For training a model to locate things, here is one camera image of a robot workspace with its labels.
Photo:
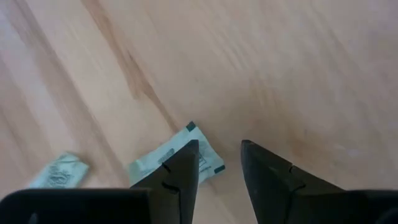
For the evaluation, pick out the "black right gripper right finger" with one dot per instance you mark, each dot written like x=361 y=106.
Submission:
x=270 y=186

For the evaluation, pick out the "green white sweetener packet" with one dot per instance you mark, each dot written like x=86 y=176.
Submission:
x=59 y=172
x=155 y=160

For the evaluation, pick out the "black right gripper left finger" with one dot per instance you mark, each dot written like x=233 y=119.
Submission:
x=177 y=180

